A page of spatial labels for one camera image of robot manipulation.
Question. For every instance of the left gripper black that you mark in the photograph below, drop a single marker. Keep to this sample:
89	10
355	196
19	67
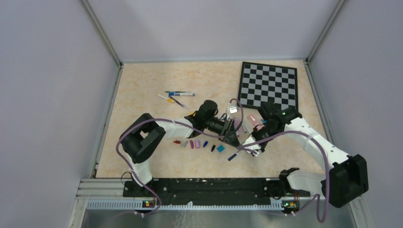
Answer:
228	127

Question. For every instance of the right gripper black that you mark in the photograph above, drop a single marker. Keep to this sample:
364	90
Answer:
263	147

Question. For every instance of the teal highlighter cap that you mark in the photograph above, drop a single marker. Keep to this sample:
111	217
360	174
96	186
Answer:
220	148

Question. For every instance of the pink highlighter pen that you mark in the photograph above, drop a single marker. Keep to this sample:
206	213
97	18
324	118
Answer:
237	126

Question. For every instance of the pink eraser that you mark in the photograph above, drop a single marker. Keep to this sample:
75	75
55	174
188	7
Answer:
255	122

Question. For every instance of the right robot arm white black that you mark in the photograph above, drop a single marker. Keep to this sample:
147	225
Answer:
345	176

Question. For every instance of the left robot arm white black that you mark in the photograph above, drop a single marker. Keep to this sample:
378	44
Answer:
141	139

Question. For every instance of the thin purple pen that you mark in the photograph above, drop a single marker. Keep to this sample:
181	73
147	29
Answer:
176	101

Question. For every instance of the blue clear pen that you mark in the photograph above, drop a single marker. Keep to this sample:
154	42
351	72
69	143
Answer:
179	93

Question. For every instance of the black white checkerboard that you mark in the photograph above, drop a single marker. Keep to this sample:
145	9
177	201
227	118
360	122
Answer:
267	83

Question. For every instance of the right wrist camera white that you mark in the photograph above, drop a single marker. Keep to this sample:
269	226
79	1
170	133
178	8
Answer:
254	150

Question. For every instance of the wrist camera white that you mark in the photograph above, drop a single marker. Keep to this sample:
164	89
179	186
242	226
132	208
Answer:
254	150
232	109

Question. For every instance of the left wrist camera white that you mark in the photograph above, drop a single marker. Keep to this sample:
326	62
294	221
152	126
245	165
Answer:
232	109

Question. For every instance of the white cable duct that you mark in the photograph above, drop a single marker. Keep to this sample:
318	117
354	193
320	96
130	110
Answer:
137	204

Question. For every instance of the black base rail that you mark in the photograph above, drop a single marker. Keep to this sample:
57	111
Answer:
213	191

